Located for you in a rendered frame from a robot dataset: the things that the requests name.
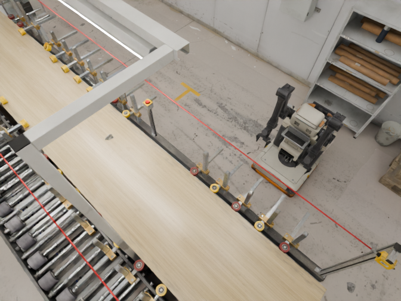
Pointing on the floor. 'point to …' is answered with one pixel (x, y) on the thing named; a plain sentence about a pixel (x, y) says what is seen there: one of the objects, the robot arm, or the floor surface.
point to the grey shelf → (372, 6)
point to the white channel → (108, 90)
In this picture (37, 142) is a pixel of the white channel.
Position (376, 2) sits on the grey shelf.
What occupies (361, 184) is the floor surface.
